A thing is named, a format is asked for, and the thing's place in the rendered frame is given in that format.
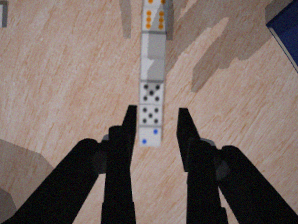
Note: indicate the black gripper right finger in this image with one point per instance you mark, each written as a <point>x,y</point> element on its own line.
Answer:
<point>252,199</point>

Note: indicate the dark blue notebook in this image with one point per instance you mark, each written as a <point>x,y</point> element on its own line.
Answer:
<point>284,28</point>

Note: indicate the white domino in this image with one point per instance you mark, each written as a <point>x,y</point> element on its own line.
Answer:
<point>150,123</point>
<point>154,32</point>
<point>157,3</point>
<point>152,80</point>

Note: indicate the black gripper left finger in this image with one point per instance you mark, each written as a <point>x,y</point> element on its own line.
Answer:
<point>59,198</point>

